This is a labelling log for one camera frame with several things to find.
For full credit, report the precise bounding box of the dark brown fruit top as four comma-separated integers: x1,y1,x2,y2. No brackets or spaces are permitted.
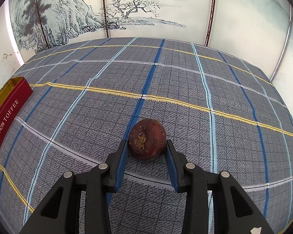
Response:
128,118,167,161

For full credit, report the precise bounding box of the plaid grey tablecloth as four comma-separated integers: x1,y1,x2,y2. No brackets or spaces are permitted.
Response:
0,37,293,233

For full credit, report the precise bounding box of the red gold toffee tin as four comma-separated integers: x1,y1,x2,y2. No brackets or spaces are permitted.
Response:
0,77,33,147

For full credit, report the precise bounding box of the painted folding screen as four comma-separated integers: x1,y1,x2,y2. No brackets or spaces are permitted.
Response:
9,0,293,116

